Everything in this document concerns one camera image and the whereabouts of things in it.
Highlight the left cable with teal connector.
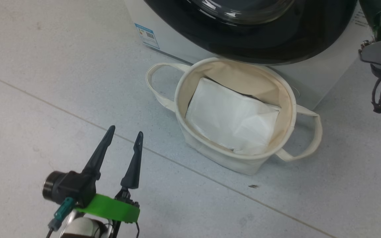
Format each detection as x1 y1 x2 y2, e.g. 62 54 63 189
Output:
47 197 76 238

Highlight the white washing machine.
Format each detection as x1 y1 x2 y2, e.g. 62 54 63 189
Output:
124 0 373 111

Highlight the black glass washing machine door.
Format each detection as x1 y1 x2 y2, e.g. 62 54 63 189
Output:
143 0 357 65

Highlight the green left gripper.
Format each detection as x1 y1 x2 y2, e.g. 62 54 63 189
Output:
75 125 144 224

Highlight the blue energy label sticker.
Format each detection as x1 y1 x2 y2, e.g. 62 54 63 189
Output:
134 23 160 50

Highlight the cream fabric laundry basket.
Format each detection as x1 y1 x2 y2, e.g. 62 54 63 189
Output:
146 57 323 176

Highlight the white folded cloth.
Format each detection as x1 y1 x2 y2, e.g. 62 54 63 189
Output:
185 77 281 156

